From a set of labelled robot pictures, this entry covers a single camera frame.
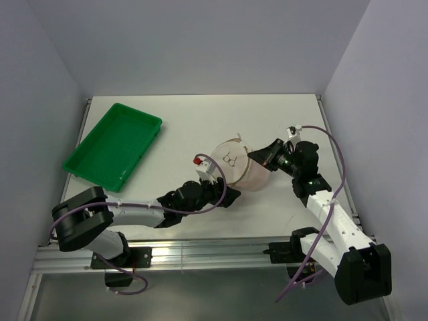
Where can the green plastic tray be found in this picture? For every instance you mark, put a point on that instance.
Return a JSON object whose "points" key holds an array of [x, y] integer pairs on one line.
{"points": [[114, 147]]}

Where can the aluminium table edge rail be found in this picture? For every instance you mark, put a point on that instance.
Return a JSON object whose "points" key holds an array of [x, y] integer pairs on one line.
{"points": [[196, 254]]}

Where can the white mesh laundry bag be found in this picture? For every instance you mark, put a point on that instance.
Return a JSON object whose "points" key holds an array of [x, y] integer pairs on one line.
{"points": [[240, 171]]}

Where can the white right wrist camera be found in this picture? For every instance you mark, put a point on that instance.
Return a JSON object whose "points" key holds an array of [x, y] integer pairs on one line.
{"points": [[293, 133]]}

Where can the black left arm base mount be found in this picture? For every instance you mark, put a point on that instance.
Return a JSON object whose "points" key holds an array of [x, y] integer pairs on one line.
{"points": [[126, 263]]}

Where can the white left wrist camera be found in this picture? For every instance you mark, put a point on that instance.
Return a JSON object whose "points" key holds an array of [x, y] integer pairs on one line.
{"points": [[205, 170]]}

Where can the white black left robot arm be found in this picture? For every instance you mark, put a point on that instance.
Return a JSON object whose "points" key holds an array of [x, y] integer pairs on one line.
{"points": [[84, 221]]}

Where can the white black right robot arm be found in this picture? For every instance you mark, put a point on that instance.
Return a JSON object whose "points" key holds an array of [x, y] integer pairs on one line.
{"points": [[360, 267]]}

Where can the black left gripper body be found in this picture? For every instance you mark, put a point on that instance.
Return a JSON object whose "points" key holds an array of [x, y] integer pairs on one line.
{"points": [[209, 194]]}

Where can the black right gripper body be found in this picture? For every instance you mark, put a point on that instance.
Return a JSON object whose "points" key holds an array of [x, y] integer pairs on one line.
{"points": [[284, 160]]}

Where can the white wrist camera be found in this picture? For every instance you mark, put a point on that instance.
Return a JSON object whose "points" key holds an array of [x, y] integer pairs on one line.
{"points": [[205, 170], [293, 133]]}

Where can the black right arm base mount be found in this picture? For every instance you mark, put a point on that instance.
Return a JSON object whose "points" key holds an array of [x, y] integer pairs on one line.
{"points": [[282, 253]]}

